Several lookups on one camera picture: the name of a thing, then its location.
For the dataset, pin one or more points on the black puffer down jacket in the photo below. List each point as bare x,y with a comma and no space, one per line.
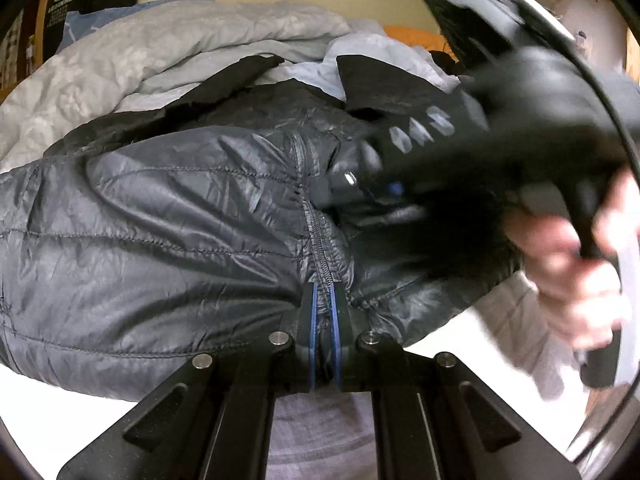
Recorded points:
140,239

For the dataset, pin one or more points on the blue pillow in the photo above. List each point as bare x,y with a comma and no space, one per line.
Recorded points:
77,25

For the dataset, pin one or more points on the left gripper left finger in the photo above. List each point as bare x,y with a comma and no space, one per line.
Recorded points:
212,418

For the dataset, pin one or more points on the orange pillow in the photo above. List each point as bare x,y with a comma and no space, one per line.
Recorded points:
435,44

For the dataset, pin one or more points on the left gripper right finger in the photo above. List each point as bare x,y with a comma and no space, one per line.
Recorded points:
433,417

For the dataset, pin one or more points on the light grey blue duvet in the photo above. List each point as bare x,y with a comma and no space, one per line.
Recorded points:
153,56

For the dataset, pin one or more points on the person's right hand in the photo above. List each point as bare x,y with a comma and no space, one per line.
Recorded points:
581,299

